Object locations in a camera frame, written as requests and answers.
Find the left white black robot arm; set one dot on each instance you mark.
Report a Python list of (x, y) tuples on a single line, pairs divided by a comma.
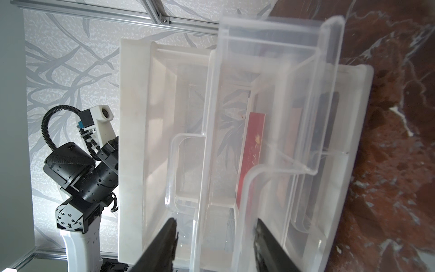
[(89, 177)]

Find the red item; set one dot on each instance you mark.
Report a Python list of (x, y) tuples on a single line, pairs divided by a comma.
[(252, 149)]

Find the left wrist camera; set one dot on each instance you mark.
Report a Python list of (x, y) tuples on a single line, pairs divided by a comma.
[(97, 120)]

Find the white plastic drawer organizer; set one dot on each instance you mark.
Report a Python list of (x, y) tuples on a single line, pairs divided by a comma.
[(147, 83)]

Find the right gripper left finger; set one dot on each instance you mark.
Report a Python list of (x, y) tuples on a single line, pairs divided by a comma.
[(161, 253)]

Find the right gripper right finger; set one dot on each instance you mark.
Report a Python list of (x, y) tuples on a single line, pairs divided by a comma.
[(269, 255)]

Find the clear plastic drawer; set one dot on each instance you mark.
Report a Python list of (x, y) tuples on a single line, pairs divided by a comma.
[(286, 69), (204, 244)]

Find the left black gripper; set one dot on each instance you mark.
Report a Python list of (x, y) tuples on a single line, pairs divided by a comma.
[(109, 153)]

